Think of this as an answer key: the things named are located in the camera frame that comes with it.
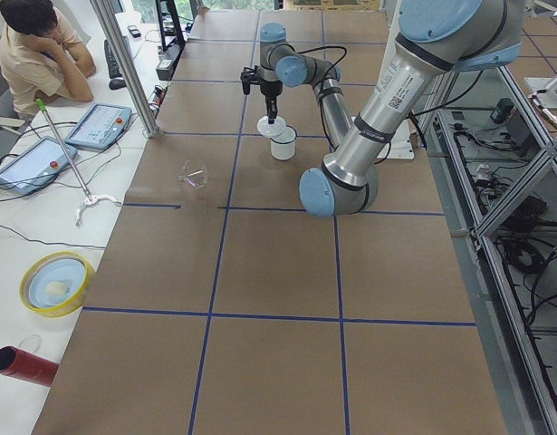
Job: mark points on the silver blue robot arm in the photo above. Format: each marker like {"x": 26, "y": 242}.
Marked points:
{"x": 434, "y": 37}

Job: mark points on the reach grabber stick tool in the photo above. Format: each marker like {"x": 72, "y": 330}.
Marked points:
{"x": 90, "y": 199}

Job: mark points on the teach pendant tablet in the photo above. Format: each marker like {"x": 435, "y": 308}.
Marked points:
{"x": 34, "y": 168}
{"x": 99, "y": 127}

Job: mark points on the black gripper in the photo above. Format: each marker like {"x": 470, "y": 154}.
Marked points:
{"x": 269, "y": 91}

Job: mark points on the aluminium frame post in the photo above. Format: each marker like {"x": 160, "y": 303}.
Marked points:
{"x": 111, "y": 29}

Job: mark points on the white ceramic lid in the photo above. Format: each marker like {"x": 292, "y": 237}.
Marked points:
{"x": 271, "y": 128}

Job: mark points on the white enamel mug blue rim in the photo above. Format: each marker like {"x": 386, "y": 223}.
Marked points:
{"x": 283, "y": 145}

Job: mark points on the red cylinder tube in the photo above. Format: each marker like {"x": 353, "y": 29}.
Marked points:
{"x": 25, "y": 366}

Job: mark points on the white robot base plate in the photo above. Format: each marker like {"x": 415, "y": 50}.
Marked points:
{"x": 400, "y": 147}

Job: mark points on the black computer mouse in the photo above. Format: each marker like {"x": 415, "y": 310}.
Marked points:
{"x": 117, "y": 83}

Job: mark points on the seated person beige shirt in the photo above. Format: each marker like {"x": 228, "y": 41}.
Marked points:
{"x": 42, "y": 56}

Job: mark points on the brown paper table cover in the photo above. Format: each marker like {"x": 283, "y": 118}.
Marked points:
{"x": 228, "y": 309}

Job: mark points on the aluminium frame rack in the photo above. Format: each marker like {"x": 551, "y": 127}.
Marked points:
{"x": 492, "y": 139}

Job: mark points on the black keyboard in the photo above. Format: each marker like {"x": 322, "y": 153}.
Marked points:
{"x": 111, "y": 61}

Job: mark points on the teach pendant tablet near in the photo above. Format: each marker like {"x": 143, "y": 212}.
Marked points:
{"x": 34, "y": 168}

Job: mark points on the teach pendant tablet far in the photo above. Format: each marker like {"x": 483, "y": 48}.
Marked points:
{"x": 99, "y": 127}

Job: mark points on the yellow rimmed bowl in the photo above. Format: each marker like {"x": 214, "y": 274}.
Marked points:
{"x": 57, "y": 284}

